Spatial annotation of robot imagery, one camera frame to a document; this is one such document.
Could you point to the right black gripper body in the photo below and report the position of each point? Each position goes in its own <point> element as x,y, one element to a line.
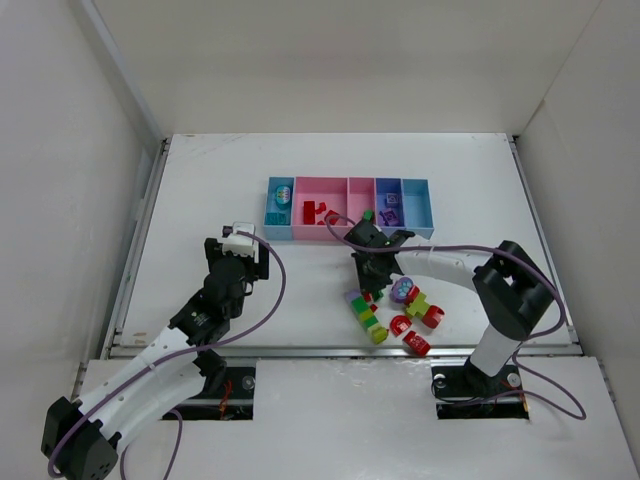
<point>373,267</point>

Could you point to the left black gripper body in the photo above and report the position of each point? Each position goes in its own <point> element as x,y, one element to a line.
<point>213,249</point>

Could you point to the long green lego stack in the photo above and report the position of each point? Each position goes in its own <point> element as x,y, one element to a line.
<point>365,315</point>

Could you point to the teal lego brick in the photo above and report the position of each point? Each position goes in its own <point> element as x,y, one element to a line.
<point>276,218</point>

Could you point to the teal frog printed lego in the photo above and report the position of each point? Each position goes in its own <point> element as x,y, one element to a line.
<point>282,196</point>

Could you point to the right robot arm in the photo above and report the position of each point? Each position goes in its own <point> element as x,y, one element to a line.
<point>512,290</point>

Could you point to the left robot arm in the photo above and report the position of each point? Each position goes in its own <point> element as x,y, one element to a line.
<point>85,438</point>

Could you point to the purple paw lego piece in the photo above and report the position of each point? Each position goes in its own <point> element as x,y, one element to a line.
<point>400,289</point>

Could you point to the red arch lego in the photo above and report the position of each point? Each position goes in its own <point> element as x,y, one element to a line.
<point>399,324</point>

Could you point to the left light blue bin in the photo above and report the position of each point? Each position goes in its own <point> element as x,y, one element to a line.
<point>278,232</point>

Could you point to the light blue bin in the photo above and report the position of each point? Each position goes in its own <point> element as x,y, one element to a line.
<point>278,232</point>
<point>417,207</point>

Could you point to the lime red lego cluster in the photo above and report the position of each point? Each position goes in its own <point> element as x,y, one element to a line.
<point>416,306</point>

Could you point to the small pink bin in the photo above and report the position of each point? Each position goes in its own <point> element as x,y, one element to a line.
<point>360,197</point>

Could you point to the red lego pieces in bin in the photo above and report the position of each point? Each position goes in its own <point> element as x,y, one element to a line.
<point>325,214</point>

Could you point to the red printed lego brick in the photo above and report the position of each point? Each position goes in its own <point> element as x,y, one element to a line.
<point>418,345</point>

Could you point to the right light blue bin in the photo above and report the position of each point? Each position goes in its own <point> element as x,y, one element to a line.
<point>417,207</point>

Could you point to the large pink bin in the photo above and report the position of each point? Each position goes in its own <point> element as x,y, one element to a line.
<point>316,202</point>

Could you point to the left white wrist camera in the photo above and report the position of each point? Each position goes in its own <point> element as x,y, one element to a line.
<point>238,239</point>

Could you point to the metal table rail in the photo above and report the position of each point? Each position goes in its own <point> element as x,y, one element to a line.
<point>122,353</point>

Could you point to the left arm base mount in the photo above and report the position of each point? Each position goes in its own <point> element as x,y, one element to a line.
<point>228,399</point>

